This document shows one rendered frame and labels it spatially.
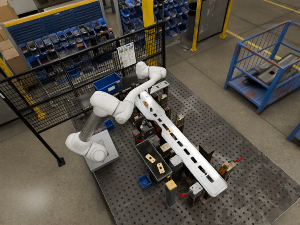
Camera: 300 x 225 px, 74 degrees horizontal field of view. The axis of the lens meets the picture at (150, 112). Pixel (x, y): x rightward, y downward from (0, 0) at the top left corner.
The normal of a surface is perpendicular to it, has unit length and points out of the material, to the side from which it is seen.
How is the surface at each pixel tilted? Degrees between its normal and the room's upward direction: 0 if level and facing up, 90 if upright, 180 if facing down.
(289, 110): 0
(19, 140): 0
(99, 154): 50
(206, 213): 0
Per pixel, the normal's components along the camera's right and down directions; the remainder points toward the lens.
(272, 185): -0.07, -0.65
